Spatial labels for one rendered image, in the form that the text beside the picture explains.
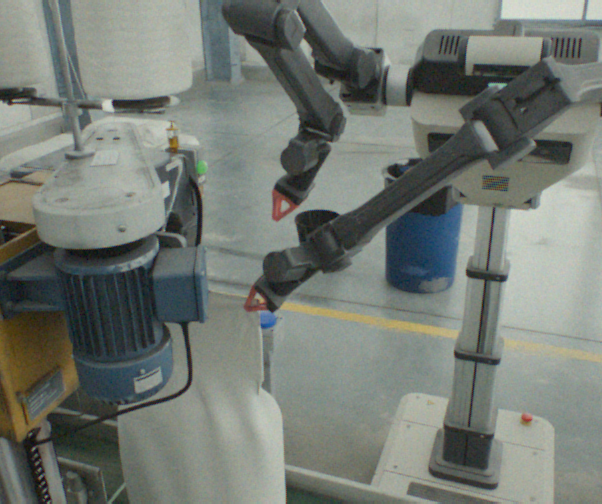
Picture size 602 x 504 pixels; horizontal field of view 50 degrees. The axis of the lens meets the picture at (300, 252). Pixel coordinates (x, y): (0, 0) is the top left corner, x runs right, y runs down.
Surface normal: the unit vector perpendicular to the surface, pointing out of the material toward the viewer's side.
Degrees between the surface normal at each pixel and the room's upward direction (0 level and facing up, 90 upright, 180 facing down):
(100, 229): 90
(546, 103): 74
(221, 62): 90
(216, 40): 90
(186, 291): 90
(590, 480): 0
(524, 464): 0
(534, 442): 0
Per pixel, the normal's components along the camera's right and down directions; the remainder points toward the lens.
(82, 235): 0.00, 0.42
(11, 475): 0.94, 0.13
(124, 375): 0.30, 0.43
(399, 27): -0.35, 0.40
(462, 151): -0.64, 0.11
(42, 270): -0.02, -0.91
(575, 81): 0.41, -0.41
